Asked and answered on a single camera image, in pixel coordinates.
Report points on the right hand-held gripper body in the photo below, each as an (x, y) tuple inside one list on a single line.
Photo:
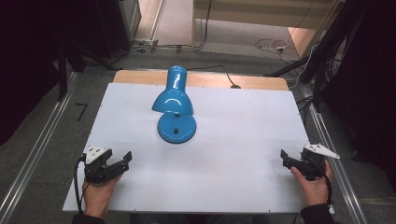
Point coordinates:
[(313, 163)]

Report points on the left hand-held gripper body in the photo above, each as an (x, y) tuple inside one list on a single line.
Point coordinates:
[(95, 168)]

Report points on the blue desk lamp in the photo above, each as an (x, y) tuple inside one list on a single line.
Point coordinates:
[(174, 104)]

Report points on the person's right hand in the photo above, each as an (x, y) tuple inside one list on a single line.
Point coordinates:
[(316, 191)]

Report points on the person's left hand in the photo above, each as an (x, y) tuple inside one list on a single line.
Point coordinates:
[(97, 197)]

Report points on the white board sheet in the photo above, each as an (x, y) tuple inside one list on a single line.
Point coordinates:
[(233, 149)]

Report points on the dark curtain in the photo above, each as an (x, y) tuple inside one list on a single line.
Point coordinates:
[(373, 93), (25, 62)]

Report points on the black cabinet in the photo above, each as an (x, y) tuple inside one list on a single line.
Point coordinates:
[(115, 25)]

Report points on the light wooden furniture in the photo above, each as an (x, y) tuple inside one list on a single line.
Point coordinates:
[(264, 14)]

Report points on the aluminium floor rail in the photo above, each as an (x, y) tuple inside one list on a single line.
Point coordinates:
[(37, 149), (345, 186)]

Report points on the black metal stand frame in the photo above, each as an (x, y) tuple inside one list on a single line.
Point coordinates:
[(327, 46)]

